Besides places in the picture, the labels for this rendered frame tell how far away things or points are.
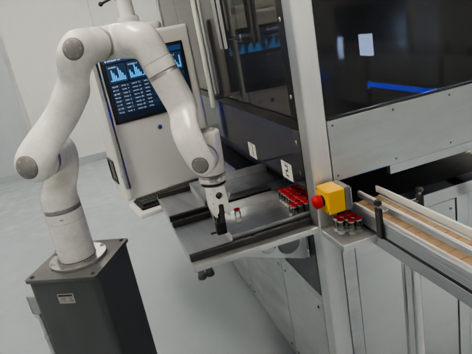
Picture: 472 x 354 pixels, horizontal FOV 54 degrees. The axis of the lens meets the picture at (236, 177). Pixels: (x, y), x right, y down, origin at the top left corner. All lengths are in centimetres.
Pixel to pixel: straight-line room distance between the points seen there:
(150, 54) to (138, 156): 99
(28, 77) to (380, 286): 580
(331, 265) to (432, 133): 52
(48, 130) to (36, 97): 533
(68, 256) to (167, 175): 84
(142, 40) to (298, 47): 42
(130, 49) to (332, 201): 69
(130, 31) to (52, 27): 544
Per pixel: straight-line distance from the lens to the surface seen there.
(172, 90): 130
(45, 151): 146
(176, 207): 181
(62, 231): 157
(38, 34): 675
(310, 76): 131
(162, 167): 227
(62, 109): 143
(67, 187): 156
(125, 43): 133
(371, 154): 145
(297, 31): 129
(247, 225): 152
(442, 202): 168
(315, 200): 131
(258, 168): 202
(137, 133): 220
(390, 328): 177
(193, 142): 124
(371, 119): 143
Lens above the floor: 152
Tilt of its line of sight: 19 degrees down
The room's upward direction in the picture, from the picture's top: 11 degrees counter-clockwise
